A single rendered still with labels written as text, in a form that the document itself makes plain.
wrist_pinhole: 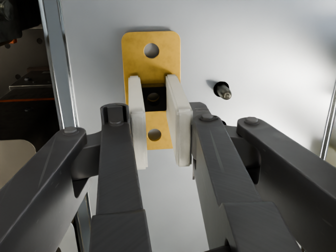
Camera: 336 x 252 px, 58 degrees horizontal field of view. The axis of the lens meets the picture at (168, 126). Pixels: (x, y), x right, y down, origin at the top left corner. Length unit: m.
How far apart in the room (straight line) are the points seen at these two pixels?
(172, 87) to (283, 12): 0.10
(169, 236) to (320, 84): 0.18
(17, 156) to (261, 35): 0.21
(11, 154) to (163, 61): 0.15
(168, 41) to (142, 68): 0.02
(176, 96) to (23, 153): 0.16
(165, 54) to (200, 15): 0.03
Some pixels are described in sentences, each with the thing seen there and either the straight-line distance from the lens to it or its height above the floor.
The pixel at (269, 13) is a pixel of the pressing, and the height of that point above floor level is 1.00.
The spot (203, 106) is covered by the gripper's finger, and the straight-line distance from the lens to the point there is 0.16.
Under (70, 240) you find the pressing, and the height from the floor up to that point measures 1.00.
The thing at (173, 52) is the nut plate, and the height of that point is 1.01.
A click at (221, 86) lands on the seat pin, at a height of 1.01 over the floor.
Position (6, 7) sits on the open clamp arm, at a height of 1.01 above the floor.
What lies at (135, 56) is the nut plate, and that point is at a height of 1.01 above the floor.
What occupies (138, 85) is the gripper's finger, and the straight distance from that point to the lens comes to 0.18.
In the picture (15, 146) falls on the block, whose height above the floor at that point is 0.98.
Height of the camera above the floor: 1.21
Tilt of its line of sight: 66 degrees down
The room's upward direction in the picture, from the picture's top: 165 degrees clockwise
